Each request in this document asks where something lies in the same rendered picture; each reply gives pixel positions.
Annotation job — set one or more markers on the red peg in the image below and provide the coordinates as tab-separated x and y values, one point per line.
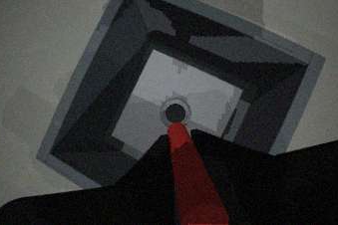
198	201

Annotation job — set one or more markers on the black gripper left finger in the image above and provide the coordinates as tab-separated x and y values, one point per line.
143	196

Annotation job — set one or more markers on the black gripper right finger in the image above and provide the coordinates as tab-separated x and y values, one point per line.
257	188

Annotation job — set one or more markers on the grey plate with hole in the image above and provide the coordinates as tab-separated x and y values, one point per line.
165	84

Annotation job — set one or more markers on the black open box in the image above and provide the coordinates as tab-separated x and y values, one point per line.
276	76

